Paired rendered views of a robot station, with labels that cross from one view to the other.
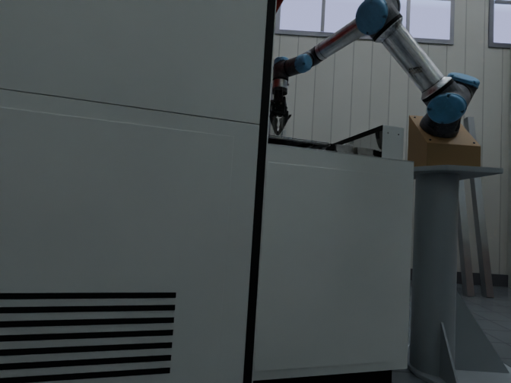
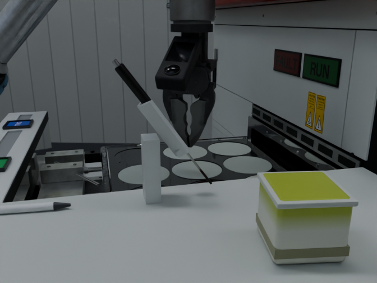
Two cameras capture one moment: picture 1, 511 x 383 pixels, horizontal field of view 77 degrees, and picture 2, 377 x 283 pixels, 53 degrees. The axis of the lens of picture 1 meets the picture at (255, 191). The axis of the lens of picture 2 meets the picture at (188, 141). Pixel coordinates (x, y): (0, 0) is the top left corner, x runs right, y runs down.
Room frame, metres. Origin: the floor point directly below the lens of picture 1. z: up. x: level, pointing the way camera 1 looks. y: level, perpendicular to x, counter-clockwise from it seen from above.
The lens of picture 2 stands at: (2.17, -0.07, 1.19)
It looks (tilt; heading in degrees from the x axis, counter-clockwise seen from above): 18 degrees down; 182
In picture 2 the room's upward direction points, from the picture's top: straight up
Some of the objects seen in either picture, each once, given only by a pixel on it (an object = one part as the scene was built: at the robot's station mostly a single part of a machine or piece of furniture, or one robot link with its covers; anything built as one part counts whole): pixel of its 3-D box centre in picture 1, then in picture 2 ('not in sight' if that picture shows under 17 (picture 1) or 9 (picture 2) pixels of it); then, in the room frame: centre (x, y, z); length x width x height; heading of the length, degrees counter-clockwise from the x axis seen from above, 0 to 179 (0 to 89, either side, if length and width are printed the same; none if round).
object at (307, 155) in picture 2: not in sight; (288, 160); (1.38, 0.12, 0.89); 0.44 x 0.02 x 0.10; 15
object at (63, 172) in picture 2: not in sight; (62, 171); (1.46, -0.35, 0.89); 0.08 x 0.03 x 0.03; 105
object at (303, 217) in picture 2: not in sight; (300, 215); (1.82, 0.03, 1.00); 0.07 x 0.07 x 0.07; 6
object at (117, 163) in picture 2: (274, 147); (197, 169); (1.45, -0.07, 0.90); 0.34 x 0.34 x 0.01; 15
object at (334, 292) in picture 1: (284, 254); not in sight; (1.55, -0.16, 0.41); 0.96 x 0.64 x 0.82; 15
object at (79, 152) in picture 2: (342, 148); (65, 158); (1.38, -0.37, 0.89); 0.08 x 0.03 x 0.03; 105
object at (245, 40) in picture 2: (236, 99); (263, 88); (1.20, 0.09, 1.02); 0.81 x 0.03 x 0.40; 15
